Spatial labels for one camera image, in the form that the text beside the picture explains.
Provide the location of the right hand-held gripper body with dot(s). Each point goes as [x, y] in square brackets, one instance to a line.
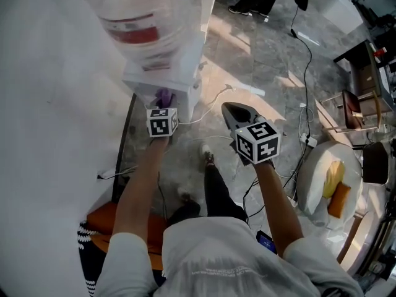
[256, 144]

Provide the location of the person's right shoe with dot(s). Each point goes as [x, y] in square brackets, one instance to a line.
[206, 154]

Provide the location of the round white table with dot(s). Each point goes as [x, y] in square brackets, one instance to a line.
[318, 172]

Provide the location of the brown wooden chair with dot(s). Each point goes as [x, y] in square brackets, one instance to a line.
[355, 108]

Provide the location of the white water dispenser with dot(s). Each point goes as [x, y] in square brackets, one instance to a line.
[185, 73]

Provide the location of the person's shoe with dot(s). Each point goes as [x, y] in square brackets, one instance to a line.
[206, 154]
[185, 194]

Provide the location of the person's leg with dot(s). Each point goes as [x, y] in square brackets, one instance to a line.
[184, 210]
[219, 193]

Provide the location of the person's right leg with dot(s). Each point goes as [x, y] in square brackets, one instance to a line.
[219, 193]

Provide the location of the phone with blue screen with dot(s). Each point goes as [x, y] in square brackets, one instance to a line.
[266, 241]

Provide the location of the clear water bottle red label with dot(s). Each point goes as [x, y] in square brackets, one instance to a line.
[139, 20]

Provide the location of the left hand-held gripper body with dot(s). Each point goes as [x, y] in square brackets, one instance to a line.
[158, 124]

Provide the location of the person's left shoe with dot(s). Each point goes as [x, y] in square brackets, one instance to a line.
[185, 194]

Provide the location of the person's left forearm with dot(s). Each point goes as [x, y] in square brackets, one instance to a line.
[140, 187]

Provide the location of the black chair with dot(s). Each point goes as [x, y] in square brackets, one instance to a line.
[376, 162]

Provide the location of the white power strip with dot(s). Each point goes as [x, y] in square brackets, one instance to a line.
[308, 139]

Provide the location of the person's right forearm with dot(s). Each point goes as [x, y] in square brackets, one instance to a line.
[277, 206]

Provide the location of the person's white shirt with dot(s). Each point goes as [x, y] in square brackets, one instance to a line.
[222, 258]

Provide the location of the person's left leg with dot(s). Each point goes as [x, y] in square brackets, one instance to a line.
[184, 210]

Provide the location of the dark desk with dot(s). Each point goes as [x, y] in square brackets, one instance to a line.
[368, 73]

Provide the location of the orange sponge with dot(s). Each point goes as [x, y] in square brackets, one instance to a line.
[339, 200]

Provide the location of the black white striped fabric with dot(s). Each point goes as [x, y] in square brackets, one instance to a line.
[85, 252]

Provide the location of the yellow cloth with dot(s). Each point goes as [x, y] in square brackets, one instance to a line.
[332, 178]

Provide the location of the white box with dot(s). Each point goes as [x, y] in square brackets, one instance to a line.
[335, 3]

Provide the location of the purple cloth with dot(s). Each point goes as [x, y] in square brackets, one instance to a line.
[164, 97]

